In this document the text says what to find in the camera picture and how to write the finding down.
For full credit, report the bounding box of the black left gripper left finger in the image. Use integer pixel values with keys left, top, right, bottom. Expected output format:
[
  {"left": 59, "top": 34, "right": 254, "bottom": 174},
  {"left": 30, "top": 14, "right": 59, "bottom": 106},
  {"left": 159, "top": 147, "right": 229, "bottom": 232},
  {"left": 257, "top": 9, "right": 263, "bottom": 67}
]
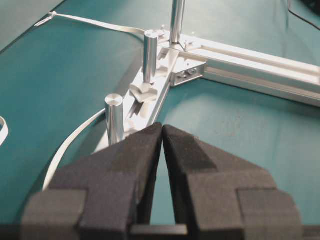
[{"left": 21, "top": 123, "right": 162, "bottom": 240}]

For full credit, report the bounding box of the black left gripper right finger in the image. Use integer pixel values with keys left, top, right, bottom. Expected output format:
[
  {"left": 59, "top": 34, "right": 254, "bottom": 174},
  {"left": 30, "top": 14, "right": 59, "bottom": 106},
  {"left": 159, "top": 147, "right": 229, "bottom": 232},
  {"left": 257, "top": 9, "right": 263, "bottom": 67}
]
[{"left": 162, "top": 125, "right": 303, "bottom": 240}]

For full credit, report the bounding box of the white wire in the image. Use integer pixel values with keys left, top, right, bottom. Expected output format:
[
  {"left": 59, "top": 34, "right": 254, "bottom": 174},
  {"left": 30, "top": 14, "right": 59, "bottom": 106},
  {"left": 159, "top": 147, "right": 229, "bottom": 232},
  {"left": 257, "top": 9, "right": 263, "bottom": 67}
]
[{"left": 0, "top": 11, "right": 151, "bottom": 192}]

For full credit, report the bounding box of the short aluminium post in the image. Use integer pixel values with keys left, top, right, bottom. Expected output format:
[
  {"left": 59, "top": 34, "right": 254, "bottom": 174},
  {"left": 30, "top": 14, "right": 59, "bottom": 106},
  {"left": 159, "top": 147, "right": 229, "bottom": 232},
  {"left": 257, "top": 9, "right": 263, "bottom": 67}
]
[{"left": 104, "top": 93, "right": 124, "bottom": 145}]

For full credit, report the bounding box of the aluminium extrusion frame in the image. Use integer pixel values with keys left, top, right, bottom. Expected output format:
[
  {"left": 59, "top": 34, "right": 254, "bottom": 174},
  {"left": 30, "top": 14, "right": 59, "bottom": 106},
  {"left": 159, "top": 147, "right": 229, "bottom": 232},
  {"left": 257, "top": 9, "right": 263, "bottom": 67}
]
[{"left": 93, "top": 33, "right": 320, "bottom": 153}]

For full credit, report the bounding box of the middle aluminium post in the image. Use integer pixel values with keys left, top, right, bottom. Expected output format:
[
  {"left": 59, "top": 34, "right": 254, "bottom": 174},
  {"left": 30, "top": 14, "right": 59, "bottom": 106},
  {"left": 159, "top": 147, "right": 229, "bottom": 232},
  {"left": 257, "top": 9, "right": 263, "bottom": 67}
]
[{"left": 143, "top": 30, "right": 159, "bottom": 84}]

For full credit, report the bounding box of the tall aluminium post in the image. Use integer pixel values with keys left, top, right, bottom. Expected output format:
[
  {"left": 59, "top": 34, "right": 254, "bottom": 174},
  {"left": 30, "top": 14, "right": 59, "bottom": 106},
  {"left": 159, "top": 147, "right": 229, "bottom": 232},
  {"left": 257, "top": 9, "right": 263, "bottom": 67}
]
[{"left": 169, "top": 0, "right": 186, "bottom": 44}]

